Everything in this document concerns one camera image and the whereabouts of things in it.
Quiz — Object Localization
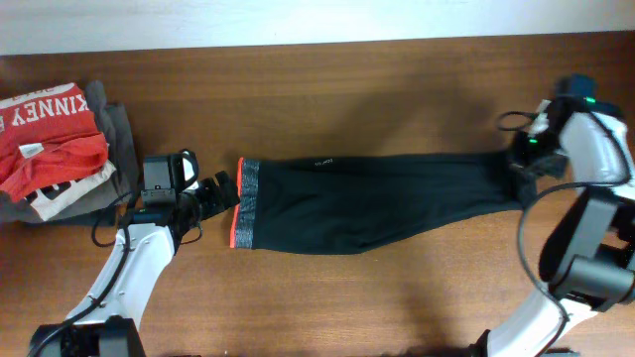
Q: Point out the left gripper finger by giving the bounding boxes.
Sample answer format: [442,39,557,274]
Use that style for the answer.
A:
[197,178,225,221]
[215,171,240,208]

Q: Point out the black leggings with red waistband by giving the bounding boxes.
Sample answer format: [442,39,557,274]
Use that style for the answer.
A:
[229,152,537,255]

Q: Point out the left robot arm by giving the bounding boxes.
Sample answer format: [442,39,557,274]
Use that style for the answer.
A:
[28,171,240,356]

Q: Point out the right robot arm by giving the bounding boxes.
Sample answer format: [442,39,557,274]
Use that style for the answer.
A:
[466,99,634,356]

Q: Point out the grey folded t-shirt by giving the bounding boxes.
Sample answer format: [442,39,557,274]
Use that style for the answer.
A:
[1,80,139,225]

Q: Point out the red folded t-shirt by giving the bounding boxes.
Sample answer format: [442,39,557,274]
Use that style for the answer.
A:
[1,82,108,202]

